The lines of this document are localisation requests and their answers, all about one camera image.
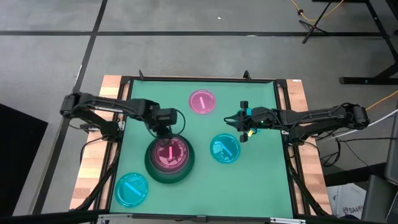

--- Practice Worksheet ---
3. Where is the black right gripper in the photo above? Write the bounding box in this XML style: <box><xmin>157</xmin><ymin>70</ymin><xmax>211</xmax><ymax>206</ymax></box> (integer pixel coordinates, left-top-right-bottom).
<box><xmin>224</xmin><ymin>101</ymin><xmax>280</xmax><ymax>142</ymax></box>

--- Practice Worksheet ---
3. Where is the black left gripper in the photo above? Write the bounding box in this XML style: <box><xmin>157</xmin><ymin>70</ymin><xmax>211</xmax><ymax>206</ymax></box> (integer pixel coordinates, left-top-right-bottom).
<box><xmin>150</xmin><ymin>107</ymin><xmax>178</xmax><ymax>140</ymax></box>

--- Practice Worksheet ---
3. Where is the clear pink plastic plate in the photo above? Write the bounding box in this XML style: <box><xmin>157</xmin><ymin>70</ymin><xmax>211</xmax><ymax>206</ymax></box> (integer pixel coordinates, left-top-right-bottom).
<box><xmin>154</xmin><ymin>136</ymin><xmax>190</xmax><ymax>170</ymax></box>
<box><xmin>188</xmin><ymin>89</ymin><xmax>216</xmax><ymax>114</ymax></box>

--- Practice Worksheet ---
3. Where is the large dark green plate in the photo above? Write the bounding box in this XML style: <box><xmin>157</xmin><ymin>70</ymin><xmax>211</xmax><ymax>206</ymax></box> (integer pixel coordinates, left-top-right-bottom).
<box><xmin>144</xmin><ymin>134</ymin><xmax>196</xmax><ymax>184</ymax></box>

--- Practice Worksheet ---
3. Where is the green table mat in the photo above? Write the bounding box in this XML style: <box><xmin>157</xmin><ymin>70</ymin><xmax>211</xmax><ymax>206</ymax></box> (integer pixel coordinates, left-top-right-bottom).
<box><xmin>109</xmin><ymin>79</ymin><xmax>295</xmax><ymax>218</ymax></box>

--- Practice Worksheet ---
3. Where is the wooden side board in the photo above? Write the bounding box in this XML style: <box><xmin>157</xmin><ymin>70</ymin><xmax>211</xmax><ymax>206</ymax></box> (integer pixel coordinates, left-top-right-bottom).
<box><xmin>284</xmin><ymin>79</ymin><xmax>333</xmax><ymax>215</ymax></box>
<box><xmin>70</xmin><ymin>74</ymin><xmax>125</xmax><ymax>211</ymax></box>

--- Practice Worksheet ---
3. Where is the black tripod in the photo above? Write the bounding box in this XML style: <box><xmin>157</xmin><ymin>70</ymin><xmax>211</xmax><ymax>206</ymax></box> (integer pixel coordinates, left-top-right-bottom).
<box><xmin>298</xmin><ymin>0</ymin><xmax>332</xmax><ymax>44</ymax></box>

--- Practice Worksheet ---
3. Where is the black metal stand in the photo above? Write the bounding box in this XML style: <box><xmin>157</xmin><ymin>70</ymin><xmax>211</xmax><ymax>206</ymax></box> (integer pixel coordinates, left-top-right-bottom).
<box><xmin>338</xmin><ymin>0</ymin><xmax>398</xmax><ymax>85</ymax></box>

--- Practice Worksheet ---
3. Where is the white cardboard box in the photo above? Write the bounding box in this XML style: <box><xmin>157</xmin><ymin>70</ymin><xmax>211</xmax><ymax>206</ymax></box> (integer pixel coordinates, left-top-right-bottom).
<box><xmin>326</xmin><ymin>183</ymin><xmax>368</xmax><ymax>220</ymax></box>

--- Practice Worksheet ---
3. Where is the black table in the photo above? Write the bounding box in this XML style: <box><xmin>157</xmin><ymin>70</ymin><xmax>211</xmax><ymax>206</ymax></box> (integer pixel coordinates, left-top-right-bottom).
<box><xmin>0</xmin><ymin>103</ymin><xmax>49</xmax><ymax>217</ymax></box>

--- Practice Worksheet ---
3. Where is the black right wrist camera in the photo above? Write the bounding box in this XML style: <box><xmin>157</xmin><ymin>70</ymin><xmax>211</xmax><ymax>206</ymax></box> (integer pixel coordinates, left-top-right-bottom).
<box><xmin>254</xmin><ymin>106</ymin><xmax>275</xmax><ymax>122</ymax></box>

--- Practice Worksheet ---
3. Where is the black table frame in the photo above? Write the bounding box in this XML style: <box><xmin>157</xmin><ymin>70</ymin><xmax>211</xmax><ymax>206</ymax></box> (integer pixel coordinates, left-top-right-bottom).
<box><xmin>70</xmin><ymin>70</ymin><xmax>335</xmax><ymax>224</ymax></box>

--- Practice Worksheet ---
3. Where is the yellow cable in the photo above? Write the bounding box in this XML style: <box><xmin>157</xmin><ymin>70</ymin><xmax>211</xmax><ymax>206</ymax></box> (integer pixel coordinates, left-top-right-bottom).
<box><xmin>366</xmin><ymin>90</ymin><xmax>398</xmax><ymax>111</ymax></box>
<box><xmin>290</xmin><ymin>0</ymin><xmax>345</xmax><ymax>22</ymax></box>

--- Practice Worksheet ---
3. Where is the white cable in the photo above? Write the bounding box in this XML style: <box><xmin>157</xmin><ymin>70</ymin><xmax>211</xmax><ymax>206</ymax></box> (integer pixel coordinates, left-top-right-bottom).
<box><xmin>317</xmin><ymin>108</ymin><xmax>398</xmax><ymax>139</ymax></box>

